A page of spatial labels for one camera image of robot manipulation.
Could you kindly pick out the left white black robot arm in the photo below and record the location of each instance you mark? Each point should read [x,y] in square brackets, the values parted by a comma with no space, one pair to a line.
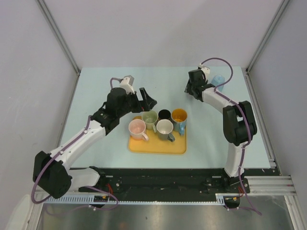
[51,170]

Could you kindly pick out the right aluminium frame post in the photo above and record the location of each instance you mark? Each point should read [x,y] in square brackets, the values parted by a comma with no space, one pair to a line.
[282,8]

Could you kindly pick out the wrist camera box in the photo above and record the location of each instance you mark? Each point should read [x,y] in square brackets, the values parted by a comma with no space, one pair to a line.
[206,70]
[126,83]

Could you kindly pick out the left aluminium frame post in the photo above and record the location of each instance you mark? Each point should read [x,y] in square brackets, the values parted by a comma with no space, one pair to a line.
[58,34]

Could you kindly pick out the white cable duct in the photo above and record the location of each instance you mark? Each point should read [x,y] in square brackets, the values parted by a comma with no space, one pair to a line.
[91,199]

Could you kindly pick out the dark grey mug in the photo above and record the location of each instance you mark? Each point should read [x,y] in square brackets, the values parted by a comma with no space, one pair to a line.
[164,130]

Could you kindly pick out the brown dark mug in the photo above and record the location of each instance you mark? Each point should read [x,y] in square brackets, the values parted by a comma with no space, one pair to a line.
[164,114]

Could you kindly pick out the light blue mug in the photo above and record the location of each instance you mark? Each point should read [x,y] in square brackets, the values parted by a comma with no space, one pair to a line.
[218,80]

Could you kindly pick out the yellow tray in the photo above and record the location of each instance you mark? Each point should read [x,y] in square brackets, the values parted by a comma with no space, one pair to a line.
[156,146]

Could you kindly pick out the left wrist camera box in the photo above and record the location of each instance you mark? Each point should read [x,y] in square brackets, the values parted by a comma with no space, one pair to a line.
[126,83]

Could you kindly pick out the blue butterfly mug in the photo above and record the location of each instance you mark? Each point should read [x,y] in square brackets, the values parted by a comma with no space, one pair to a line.
[179,119]

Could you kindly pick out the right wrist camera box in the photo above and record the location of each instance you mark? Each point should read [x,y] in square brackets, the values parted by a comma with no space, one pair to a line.
[206,70]

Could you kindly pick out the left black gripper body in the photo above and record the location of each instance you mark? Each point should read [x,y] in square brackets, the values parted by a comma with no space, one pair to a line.
[133,104]

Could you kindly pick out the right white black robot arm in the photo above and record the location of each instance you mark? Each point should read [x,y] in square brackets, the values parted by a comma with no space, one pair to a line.
[239,125]

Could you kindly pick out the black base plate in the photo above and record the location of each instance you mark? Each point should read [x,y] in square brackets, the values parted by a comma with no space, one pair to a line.
[165,185]

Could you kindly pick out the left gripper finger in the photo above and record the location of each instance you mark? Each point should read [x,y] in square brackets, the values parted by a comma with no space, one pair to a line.
[149,104]
[145,96]

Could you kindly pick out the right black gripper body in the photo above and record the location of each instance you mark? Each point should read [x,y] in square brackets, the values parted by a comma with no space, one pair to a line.
[189,88]

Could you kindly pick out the pink mug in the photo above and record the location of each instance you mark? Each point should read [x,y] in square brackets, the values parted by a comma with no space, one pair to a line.
[137,129]

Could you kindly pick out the light green mug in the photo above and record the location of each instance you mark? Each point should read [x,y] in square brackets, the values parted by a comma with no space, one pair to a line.
[150,119]

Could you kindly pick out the aluminium frame post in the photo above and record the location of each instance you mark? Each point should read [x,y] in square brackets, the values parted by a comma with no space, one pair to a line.
[58,34]
[282,8]

